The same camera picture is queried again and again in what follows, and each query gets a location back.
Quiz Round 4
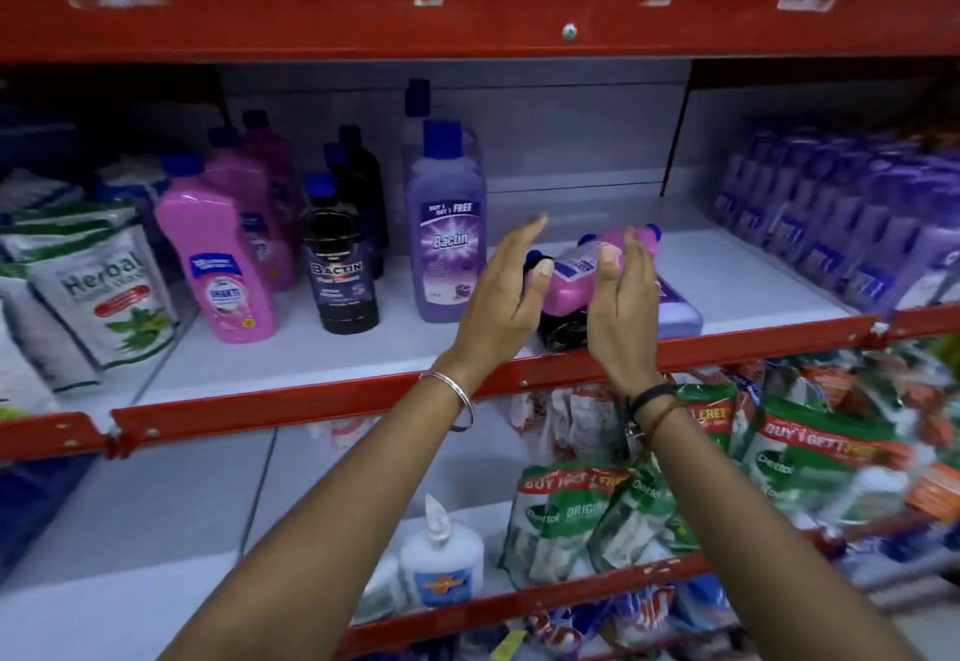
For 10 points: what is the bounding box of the person's left hand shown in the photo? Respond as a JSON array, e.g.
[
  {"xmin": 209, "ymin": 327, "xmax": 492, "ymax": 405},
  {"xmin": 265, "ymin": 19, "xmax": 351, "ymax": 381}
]
[{"xmin": 433, "ymin": 214, "xmax": 555, "ymax": 395}]

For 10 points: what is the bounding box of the person's right hand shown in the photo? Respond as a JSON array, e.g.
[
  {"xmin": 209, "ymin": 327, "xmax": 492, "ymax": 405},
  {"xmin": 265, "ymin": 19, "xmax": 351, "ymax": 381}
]
[{"xmin": 585, "ymin": 231, "xmax": 674, "ymax": 402}]

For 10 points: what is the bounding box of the small pink bottle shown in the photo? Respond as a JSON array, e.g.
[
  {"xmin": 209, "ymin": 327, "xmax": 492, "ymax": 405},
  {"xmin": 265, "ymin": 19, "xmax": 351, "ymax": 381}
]
[{"xmin": 536, "ymin": 224, "xmax": 663, "ymax": 316}]

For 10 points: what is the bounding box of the person's left forearm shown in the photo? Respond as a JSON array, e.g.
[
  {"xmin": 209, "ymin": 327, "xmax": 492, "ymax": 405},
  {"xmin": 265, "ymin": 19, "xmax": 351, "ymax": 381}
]
[{"xmin": 161, "ymin": 375, "xmax": 477, "ymax": 661}]

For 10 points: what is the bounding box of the person's right forearm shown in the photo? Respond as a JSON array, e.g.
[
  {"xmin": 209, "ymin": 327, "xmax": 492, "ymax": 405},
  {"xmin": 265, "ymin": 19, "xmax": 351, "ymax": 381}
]
[{"xmin": 633, "ymin": 394, "xmax": 924, "ymax": 661}]

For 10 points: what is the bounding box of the black bottle blue cap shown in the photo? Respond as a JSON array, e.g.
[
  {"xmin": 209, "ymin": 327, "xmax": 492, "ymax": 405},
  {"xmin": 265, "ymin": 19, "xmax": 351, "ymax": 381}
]
[
  {"xmin": 536, "ymin": 304, "xmax": 599, "ymax": 354},
  {"xmin": 300, "ymin": 173, "xmax": 381, "ymax": 335},
  {"xmin": 324, "ymin": 143, "xmax": 387, "ymax": 282},
  {"xmin": 337, "ymin": 125, "xmax": 390, "ymax": 249}
]

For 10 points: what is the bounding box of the purple bottle blue cap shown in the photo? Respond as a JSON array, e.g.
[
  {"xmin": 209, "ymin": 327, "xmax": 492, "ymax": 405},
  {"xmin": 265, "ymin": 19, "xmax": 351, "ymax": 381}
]
[
  {"xmin": 401, "ymin": 79, "xmax": 436, "ymax": 159},
  {"xmin": 652, "ymin": 274, "xmax": 705, "ymax": 340},
  {"xmin": 405, "ymin": 120, "xmax": 489, "ymax": 324}
]

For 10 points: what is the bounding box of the black wrist band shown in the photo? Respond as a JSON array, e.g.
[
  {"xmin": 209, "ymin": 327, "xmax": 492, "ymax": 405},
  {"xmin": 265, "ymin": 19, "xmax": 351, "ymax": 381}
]
[{"xmin": 626, "ymin": 383, "xmax": 680, "ymax": 421}]

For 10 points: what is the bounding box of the pile of white red pouches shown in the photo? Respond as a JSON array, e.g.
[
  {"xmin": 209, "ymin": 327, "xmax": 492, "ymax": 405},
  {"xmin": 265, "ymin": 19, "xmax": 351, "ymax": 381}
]
[{"xmin": 510, "ymin": 383, "xmax": 635, "ymax": 468}]

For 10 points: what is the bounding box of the silver bangle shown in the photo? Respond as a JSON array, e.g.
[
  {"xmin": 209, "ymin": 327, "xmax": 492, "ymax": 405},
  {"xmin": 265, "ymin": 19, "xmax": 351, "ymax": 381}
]
[{"xmin": 418, "ymin": 371, "xmax": 475, "ymax": 432}]

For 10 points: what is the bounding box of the row of wrapped purple bottles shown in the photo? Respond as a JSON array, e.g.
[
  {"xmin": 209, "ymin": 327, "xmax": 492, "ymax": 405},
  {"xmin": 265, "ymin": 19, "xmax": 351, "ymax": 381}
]
[{"xmin": 712, "ymin": 124, "xmax": 960, "ymax": 316}]

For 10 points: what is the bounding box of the pile of green refill pouches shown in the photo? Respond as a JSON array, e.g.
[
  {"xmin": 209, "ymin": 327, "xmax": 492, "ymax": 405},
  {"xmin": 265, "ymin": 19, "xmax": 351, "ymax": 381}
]
[{"xmin": 498, "ymin": 341, "xmax": 960, "ymax": 590}]

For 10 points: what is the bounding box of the large pink bottle blue cap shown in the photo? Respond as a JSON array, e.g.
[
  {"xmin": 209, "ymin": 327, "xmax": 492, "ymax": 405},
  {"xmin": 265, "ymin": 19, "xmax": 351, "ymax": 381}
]
[
  {"xmin": 241, "ymin": 110, "xmax": 303, "ymax": 234},
  {"xmin": 155, "ymin": 154, "xmax": 279, "ymax": 345},
  {"xmin": 204, "ymin": 126, "xmax": 297, "ymax": 294}
]

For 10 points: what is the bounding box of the white glue bottle orange label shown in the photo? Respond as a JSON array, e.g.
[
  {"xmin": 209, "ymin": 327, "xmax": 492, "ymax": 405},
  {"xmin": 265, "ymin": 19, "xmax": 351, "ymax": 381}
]
[{"xmin": 399, "ymin": 494, "xmax": 485, "ymax": 609}]

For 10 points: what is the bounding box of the pile of blue red packets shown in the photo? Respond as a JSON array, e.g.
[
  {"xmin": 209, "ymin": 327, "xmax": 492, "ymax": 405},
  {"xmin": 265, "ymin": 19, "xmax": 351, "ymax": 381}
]
[{"xmin": 517, "ymin": 578, "xmax": 751, "ymax": 661}]

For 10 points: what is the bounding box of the small white bottle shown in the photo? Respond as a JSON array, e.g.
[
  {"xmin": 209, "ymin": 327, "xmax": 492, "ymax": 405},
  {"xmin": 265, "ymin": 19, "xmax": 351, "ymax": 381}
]
[{"xmin": 352, "ymin": 551, "xmax": 408, "ymax": 625}]

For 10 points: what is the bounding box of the red metal shelf rack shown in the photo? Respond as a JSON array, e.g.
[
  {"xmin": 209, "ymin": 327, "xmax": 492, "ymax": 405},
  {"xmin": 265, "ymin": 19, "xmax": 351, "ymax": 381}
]
[{"xmin": 0, "ymin": 0, "xmax": 960, "ymax": 661}]

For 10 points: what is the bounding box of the row of white green pouches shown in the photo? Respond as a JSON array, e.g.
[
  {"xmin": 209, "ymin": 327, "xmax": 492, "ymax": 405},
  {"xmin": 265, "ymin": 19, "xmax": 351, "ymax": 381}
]
[{"xmin": 0, "ymin": 169, "xmax": 181, "ymax": 414}]

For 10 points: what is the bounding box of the stack of blue white packets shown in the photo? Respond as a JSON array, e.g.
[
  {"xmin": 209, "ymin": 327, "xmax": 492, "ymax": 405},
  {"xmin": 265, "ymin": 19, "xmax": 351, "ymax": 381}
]
[{"xmin": 0, "ymin": 120, "xmax": 177, "ymax": 192}]

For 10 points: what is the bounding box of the brown thread bracelet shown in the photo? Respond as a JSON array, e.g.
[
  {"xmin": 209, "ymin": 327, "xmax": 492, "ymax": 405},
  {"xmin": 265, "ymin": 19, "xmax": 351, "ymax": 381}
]
[{"xmin": 645, "ymin": 401, "xmax": 687, "ymax": 445}]

